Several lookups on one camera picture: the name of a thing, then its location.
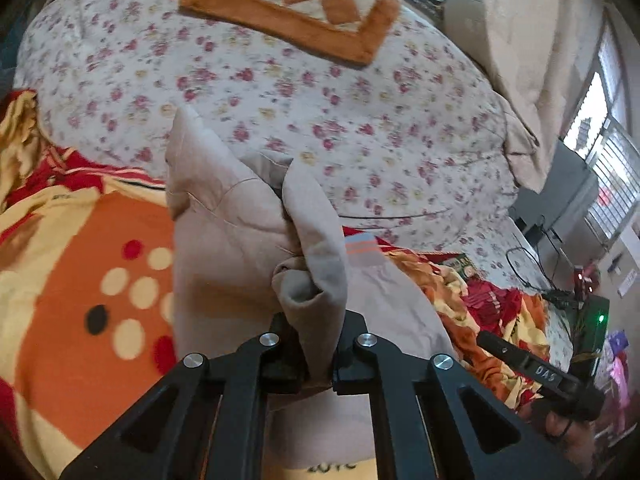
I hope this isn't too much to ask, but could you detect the beige large garment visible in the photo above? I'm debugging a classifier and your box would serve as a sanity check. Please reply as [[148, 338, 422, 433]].
[[166, 107, 452, 469]]

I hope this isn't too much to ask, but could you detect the person's right hand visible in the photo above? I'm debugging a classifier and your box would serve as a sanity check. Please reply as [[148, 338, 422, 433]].
[[518, 400, 596, 478]]

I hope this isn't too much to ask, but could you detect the black box with green light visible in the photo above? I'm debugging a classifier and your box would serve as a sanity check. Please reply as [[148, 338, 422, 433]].
[[572, 295, 610, 363]]

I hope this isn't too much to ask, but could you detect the orange red patterned blanket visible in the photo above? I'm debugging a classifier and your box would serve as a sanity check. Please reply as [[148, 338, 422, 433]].
[[1, 90, 550, 479]]

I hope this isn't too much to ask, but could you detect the floral white bedsheet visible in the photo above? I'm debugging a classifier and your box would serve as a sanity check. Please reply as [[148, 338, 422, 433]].
[[13, 0, 574, 356]]

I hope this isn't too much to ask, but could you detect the beige curtain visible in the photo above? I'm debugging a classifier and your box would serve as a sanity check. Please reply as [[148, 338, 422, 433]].
[[444, 0, 604, 192]]

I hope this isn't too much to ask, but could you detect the orange checkered mat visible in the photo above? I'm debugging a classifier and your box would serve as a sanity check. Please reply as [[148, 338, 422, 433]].
[[180, 0, 400, 66]]

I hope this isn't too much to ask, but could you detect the black cable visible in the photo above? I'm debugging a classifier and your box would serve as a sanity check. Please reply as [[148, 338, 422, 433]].
[[504, 216, 576, 302]]

